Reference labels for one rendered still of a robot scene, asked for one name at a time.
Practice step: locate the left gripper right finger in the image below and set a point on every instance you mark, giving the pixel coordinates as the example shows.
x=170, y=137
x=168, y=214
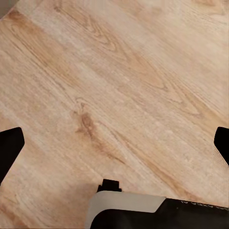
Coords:
x=221, y=141

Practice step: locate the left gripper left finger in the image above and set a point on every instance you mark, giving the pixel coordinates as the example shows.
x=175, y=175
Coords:
x=11, y=143

